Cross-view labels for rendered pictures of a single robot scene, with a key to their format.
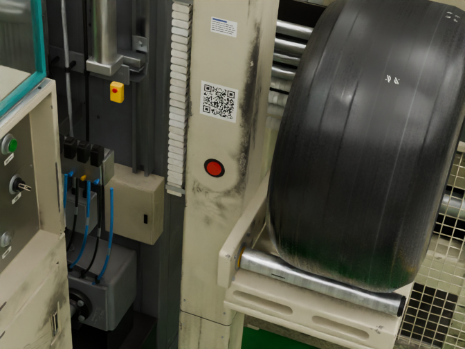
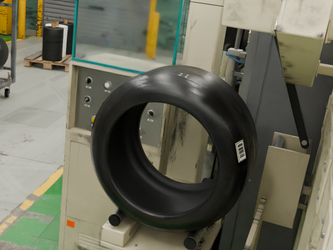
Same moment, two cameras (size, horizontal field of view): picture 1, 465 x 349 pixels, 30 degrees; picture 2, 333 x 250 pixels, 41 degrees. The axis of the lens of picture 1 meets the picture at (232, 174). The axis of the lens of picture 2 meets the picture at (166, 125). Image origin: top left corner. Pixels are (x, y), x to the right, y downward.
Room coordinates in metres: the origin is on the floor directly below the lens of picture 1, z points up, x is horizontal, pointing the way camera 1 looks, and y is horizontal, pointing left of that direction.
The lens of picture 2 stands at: (1.34, -1.75, 1.72)
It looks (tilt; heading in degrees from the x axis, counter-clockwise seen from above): 18 degrees down; 89
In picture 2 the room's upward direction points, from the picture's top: 8 degrees clockwise
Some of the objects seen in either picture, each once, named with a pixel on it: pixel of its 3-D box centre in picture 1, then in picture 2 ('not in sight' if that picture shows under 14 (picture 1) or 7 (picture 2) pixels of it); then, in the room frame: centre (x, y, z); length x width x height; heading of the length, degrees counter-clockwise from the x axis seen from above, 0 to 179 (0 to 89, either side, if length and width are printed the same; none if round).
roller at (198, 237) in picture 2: not in sight; (202, 220); (1.53, -0.28, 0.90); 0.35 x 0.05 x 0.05; 72
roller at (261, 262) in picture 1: (319, 280); (133, 200); (1.27, -0.19, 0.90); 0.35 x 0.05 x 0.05; 72
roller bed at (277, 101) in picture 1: (298, 70); (283, 178); (1.83, -0.14, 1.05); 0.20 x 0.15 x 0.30; 72
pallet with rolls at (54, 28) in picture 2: not in sight; (57, 42); (-0.72, 6.36, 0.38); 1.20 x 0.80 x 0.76; 90
